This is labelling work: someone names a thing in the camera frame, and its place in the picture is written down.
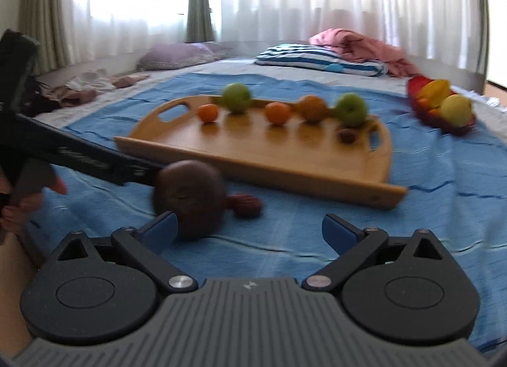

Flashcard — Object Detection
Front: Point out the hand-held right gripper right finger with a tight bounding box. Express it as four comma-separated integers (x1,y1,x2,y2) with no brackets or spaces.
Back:
302,213,444,294

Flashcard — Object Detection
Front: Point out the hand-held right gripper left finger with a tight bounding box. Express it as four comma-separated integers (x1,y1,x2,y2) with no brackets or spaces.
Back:
55,210,199,294

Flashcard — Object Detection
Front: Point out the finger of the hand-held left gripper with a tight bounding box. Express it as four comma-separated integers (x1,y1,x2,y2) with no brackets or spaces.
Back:
125,157,163,185

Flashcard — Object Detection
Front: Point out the dark brown tomato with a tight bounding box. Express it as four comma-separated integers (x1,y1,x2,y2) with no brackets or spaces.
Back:
152,160,228,241

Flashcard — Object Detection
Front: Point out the orange tangerine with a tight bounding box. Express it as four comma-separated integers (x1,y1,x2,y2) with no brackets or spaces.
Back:
197,103,220,124
264,101,292,126

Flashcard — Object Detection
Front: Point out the wooden tray with handles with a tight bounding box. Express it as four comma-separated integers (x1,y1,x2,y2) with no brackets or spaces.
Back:
114,94,408,210

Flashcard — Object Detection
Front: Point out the dull brown orange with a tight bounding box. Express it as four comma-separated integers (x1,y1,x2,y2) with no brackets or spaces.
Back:
297,95,329,123

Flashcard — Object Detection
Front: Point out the person's left forearm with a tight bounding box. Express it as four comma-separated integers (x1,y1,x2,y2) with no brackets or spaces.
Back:
0,228,44,356

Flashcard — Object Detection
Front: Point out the person's left hand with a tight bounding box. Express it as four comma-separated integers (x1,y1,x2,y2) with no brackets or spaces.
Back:
0,175,69,231

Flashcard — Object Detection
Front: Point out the pink clothes pile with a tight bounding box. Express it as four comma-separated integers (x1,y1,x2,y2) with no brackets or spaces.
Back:
37,69,151,110

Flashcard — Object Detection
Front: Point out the blue checkered blanket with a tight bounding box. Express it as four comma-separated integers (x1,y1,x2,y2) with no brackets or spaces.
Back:
24,73,507,352

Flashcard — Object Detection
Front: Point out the green apple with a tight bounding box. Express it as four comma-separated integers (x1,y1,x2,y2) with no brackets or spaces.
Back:
335,92,369,128
221,82,253,115

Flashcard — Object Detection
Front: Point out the purple pillow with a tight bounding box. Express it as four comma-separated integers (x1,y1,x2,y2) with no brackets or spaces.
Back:
137,42,232,72

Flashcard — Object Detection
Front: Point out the red glass bowl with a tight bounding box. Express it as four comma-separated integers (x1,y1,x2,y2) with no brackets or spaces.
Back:
407,75,477,137

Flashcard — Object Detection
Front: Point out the yellow mango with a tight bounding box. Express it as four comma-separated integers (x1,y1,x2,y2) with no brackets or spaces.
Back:
440,93,473,127

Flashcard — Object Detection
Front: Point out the blue white striped pillow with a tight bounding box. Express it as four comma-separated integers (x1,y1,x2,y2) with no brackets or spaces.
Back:
254,44,389,77

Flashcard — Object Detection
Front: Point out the pink quilt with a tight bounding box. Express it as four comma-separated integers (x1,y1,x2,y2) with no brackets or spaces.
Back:
309,28,420,77

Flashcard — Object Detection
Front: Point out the white wardrobe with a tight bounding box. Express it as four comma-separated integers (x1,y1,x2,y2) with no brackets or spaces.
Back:
486,0,507,94

